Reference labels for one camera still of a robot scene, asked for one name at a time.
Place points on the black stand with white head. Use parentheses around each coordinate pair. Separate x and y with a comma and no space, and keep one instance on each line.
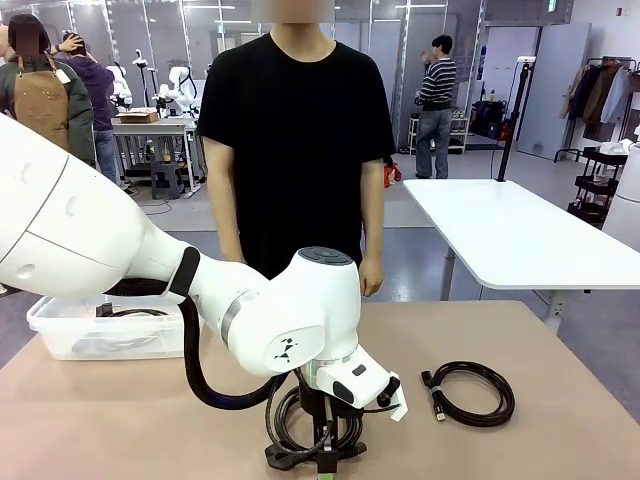
(141,60)

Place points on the grey workbench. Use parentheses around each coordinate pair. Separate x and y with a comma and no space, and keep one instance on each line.
(150,129)

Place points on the person's right forearm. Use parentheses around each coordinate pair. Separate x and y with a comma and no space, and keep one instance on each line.
(227,225)

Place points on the black luggage pile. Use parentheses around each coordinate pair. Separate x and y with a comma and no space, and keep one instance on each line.
(487,120)

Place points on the flat cardboard box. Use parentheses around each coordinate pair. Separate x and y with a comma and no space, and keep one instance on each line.
(137,117)

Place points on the black camera pole stand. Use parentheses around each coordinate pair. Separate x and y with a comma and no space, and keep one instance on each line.
(505,167)

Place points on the person's left hand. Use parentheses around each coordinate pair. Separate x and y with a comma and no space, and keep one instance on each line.
(371,275)

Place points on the person's left forearm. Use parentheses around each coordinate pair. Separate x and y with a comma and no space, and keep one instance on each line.
(373,225)

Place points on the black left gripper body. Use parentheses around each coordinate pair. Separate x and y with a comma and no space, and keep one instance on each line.
(315,402)

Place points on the small red white object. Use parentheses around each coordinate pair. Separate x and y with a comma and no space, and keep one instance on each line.
(393,172)

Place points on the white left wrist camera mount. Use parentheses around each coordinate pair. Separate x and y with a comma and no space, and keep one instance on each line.
(350,380)

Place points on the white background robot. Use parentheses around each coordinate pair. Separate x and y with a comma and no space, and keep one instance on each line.
(120,85)
(177,85)

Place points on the person purple hoodie blue jeans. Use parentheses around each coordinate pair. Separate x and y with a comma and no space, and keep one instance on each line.
(100,100)

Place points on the person in striped sweater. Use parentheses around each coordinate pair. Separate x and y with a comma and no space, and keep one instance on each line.
(436,100)

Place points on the white cylindrical machine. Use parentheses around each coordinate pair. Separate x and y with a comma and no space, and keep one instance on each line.
(627,200)

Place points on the person in black T-shirt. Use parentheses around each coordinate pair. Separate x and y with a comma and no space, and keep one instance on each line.
(300,150)

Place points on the white folding table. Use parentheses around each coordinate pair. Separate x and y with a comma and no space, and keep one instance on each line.
(500,225)

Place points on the person in brown apron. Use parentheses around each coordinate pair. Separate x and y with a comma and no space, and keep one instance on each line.
(40,100)

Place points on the white shoe rack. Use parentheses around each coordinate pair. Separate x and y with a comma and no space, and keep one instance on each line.
(457,135)

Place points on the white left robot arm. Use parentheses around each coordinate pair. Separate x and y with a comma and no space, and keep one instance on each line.
(100,225)

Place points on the grey step stool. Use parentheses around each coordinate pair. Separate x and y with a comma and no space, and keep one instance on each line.
(166,180)

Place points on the black utility cart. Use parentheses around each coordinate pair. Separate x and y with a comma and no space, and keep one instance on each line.
(595,185)

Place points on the clear plastic storage bin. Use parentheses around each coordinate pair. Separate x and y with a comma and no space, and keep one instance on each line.
(125,340)

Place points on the coat rack with clothes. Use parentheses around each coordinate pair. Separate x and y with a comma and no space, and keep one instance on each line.
(595,95)

